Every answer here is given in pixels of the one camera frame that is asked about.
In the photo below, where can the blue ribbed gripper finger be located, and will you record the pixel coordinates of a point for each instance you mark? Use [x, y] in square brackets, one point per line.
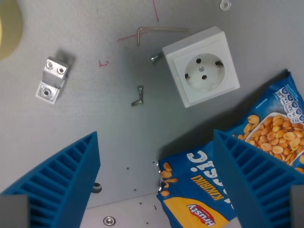
[59, 180]
[259, 180]

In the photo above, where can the blue peanut snack bag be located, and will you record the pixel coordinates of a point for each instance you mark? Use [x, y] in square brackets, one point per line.
[197, 190]

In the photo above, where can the round table mounting screw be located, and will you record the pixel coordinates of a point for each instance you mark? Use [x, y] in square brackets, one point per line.
[109, 221]

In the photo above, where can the stubby steel screw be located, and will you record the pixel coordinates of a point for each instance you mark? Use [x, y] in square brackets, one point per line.
[137, 102]

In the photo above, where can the slim steel screw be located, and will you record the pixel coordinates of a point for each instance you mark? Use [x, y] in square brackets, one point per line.
[140, 91]

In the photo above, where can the short steel bolt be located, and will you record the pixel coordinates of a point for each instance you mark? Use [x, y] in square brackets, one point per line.
[156, 58]

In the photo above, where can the yellow masking tape roll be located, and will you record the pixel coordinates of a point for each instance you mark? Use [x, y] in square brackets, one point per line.
[9, 28]

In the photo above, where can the metal hex allen key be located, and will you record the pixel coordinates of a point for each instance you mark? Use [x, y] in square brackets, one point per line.
[152, 30]

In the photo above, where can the metal washer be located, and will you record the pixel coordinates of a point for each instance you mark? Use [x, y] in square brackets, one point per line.
[225, 5]

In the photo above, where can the aluminium angle bracket block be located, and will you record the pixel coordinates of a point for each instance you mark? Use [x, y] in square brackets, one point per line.
[52, 79]

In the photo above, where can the white electrical wall socket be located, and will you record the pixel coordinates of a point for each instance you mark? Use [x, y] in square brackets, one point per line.
[202, 69]

